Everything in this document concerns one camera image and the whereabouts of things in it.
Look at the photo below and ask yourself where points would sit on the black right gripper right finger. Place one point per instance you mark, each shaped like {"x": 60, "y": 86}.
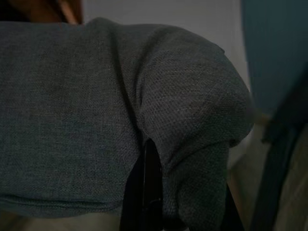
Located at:
{"x": 233, "y": 211}

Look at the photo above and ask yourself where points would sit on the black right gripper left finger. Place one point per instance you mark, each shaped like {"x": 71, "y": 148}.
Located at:
{"x": 151, "y": 187}

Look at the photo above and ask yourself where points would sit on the grey fabric pillow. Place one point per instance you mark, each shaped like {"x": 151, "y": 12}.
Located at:
{"x": 72, "y": 96}

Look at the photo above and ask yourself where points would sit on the teal upholstered bed frame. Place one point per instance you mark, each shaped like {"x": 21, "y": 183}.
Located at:
{"x": 276, "y": 168}

